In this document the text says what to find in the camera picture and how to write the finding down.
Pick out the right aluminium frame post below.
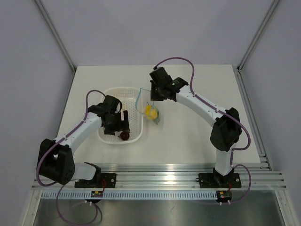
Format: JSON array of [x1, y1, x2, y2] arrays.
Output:
[[237, 0, 282, 73]]

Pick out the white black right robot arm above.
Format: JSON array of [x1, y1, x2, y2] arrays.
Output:
[[150, 66, 242, 187]]

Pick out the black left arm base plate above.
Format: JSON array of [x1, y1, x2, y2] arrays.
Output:
[[75, 173, 117, 188]]

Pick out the clear teal-zipper zip bag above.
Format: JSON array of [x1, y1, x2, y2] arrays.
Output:
[[135, 88, 164, 129]]

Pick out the dark red toy fruit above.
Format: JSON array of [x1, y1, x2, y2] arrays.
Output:
[[119, 131, 130, 141]]

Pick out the aluminium mounting rail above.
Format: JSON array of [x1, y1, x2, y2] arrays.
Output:
[[32, 164, 287, 191]]

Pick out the small circuit board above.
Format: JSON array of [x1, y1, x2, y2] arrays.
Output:
[[216, 191, 232, 205], [91, 191, 103, 198]]

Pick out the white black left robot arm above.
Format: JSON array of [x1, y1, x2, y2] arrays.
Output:
[[36, 95, 130, 187]]

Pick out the white perforated plastic basket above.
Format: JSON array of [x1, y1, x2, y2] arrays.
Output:
[[98, 87, 143, 145]]

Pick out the yellow toy pear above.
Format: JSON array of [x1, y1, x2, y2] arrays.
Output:
[[145, 105, 153, 120]]

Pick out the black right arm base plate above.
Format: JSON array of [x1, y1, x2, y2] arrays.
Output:
[[196, 173, 242, 188]]

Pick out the left small circuit board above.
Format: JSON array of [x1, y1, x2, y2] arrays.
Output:
[[91, 191, 103, 198]]

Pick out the right small circuit board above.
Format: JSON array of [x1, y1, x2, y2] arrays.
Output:
[[216, 191, 232, 205]]

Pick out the aluminium frame post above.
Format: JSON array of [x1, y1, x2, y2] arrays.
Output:
[[237, 0, 282, 73], [33, 0, 77, 74]]

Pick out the left aluminium frame post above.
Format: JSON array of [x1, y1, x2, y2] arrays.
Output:
[[33, 0, 77, 74]]

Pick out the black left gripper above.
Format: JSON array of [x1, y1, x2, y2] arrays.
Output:
[[104, 110, 130, 136]]

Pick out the white slotted cable duct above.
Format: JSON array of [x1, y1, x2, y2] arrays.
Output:
[[41, 190, 217, 200]]

